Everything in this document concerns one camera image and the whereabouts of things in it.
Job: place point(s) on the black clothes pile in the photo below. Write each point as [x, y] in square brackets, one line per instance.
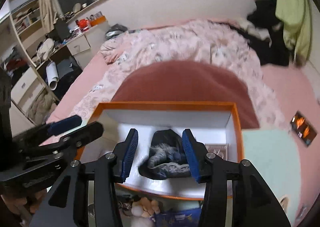
[264, 34]

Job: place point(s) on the green hanging cloth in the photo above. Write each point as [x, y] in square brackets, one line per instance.
[296, 18]

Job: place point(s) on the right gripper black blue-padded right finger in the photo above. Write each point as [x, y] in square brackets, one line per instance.
[254, 203]

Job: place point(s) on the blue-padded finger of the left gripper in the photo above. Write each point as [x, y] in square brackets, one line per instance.
[62, 126]

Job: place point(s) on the white shelf unit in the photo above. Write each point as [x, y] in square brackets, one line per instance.
[31, 99]

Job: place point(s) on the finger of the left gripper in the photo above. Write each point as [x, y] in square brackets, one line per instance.
[76, 139]

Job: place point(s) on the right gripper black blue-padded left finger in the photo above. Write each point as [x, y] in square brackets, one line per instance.
[66, 203]

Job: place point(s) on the white rolled paper tube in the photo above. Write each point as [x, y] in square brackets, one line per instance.
[52, 75]

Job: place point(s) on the pink floral quilt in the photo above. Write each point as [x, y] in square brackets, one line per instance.
[201, 41]

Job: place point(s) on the fluffy white tail doll keychain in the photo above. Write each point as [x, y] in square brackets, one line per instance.
[143, 212]

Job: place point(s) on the white desk drawer unit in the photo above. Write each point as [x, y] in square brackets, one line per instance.
[86, 45]

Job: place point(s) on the black lace fabric item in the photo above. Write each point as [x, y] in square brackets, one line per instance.
[166, 157]

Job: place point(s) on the small orange box on desk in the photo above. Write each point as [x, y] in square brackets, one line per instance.
[98, 21]

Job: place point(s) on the red item on desk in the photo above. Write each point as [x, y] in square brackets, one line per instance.
[83, 24]

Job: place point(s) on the beige curtain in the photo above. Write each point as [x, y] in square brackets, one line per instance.
[50, 12]

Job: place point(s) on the blue metal tin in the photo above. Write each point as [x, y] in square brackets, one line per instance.
[183, 218]

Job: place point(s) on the orange cardboard storage box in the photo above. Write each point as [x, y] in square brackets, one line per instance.
[210, 122]

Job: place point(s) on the dark red pillow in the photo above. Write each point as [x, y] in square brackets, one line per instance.
[188, 81]

